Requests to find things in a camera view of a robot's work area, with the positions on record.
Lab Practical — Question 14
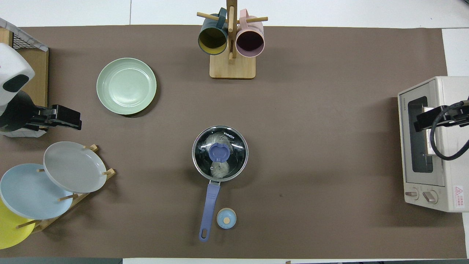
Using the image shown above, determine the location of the light blue plate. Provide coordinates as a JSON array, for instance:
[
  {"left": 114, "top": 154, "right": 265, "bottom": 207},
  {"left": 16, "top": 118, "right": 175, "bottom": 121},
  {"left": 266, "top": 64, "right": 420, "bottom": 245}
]
[{"left": 0, "top": 163, "right": 74, "bottom": 220}]

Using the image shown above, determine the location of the dark teal mug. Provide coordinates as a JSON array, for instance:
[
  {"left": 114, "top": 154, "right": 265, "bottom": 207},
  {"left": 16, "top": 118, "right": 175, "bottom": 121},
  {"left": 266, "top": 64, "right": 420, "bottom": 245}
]
[{"left": 198, "top": 8, "right": 229, "bottom": 56}]

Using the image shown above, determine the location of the small blue round cap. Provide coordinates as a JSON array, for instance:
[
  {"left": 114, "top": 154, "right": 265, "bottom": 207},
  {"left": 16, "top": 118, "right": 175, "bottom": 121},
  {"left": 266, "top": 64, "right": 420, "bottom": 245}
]
[{"left": 216, "top": 208, "right": 237, "bottom": 230}]

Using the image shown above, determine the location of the wooden mug tree stand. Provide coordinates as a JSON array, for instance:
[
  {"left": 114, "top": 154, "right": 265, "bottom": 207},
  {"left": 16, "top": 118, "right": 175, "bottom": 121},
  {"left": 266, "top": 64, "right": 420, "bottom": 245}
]
[{"left": 197, "top": 0, "right": 268, "bottom": 80}]

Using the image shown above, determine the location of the light green plate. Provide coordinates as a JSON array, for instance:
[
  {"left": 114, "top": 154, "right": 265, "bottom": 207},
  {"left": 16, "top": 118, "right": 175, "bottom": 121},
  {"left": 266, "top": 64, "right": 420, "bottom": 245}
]
[{"left": 96, "top": 58, "right": 157, "bottom": 115}]

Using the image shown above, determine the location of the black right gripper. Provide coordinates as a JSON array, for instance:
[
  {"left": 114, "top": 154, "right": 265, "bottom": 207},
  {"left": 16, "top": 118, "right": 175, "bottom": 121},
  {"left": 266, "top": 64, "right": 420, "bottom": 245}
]
[{"left": 414, "top": 105, "right": 469, "bottom": 133}]

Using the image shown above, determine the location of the yellow plate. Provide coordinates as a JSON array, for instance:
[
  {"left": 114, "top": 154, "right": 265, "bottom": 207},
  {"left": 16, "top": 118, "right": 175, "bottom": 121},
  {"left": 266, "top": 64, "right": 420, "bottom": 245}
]
[{"left": 0, "top": 198, "right": 36, "bottom": 250}]

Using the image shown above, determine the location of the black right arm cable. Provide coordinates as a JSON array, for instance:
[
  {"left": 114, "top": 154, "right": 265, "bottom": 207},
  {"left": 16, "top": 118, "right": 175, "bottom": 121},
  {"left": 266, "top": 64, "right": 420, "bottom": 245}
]
[{"left": 431, "top": 100, "right": 469, "bottom": 161}]

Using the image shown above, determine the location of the wooden plate rack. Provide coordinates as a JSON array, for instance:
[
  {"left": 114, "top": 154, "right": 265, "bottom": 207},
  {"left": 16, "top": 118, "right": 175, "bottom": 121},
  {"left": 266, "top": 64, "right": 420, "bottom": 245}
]
[{"left": 15, "top": 144, "right": 117, "bottom": 234}]

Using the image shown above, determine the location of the wooden shelf with wire basket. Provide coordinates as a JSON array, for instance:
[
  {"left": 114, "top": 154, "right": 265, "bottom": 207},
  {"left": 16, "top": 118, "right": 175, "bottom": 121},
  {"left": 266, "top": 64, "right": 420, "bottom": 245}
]
[{"left": 0, "top": 18, "right": 49, "bottom": 129}]

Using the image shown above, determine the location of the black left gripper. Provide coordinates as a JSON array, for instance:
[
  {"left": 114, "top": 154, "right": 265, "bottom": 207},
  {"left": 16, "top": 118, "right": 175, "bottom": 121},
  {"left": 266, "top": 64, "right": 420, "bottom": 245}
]
[{"left": 26, "top": 104, "right": 82, "bottom": 131}]

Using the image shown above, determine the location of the brown table mat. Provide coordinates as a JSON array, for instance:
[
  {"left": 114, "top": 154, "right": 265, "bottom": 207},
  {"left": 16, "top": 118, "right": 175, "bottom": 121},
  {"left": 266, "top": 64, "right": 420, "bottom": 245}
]
[{"left": 0, "top": 25, "right": 466, "bottom": 259}]

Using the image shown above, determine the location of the white vermicelli bundle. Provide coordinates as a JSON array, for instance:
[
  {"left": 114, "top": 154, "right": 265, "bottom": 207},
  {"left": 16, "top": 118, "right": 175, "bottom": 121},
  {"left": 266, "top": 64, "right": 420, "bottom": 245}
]
[{"left": 204, "top": 133, "right": 235, "bottom": 179}]

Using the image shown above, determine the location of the white patterned cloth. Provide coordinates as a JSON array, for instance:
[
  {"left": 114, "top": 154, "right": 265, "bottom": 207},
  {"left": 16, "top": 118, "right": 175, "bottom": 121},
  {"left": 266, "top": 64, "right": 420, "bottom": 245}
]
[{"left": 0, "top": 126, "right": 47, "bottom": 138}]

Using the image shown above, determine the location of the gray plate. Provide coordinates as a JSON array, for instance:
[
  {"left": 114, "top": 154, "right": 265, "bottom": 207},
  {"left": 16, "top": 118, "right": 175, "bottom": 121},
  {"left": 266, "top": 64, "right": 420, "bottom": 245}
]
[{"left": 43, "top": 141, "right": 107, "bottom": 194}]

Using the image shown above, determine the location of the pink mug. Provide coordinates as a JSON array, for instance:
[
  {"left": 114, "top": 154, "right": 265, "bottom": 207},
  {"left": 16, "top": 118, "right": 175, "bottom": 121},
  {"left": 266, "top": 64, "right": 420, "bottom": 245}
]
[{"left": 236, "top": 9, "right": 265, "bottom": 58}]

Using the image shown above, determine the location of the black pot with purple handle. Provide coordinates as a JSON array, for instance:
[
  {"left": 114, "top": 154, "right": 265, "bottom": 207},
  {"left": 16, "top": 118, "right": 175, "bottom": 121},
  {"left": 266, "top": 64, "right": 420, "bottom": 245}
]
[{"left": 192, "top": 125, "right": 249, "bottom": 242}]

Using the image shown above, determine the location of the glass lid with purple knob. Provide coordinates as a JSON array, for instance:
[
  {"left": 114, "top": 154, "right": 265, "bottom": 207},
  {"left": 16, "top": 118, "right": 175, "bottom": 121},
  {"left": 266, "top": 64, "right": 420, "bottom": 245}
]
[{"left": 192, "top": 125, "right": 249, "bottom": 183}]

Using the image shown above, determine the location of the cream toaster oven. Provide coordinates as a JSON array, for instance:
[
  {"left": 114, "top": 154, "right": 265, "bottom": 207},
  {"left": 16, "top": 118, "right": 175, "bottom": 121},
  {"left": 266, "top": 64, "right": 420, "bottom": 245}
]
[{"left": 398, "top": 76, "right": 469, "bottom": 213}]

